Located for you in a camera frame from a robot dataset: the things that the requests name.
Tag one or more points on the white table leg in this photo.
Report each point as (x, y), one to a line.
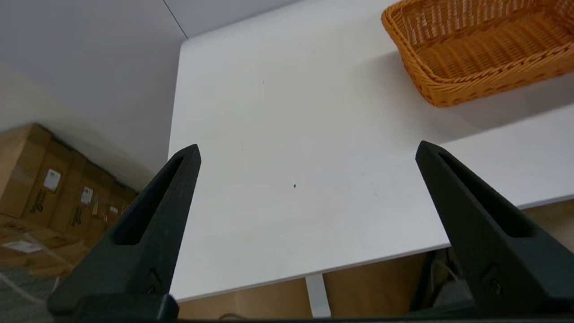
(317, 296)

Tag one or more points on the orange wicker basket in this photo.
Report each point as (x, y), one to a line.
(475, 49)

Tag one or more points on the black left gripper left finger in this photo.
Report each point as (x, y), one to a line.
(143, 251)

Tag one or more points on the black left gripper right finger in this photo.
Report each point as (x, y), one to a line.
(506, 269)

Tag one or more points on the cardboard box with white label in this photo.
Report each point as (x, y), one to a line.
(110, 224)
(27, 179)
(76, 211)

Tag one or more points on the flattened brown cardboard pile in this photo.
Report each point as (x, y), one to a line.
(31, 251)

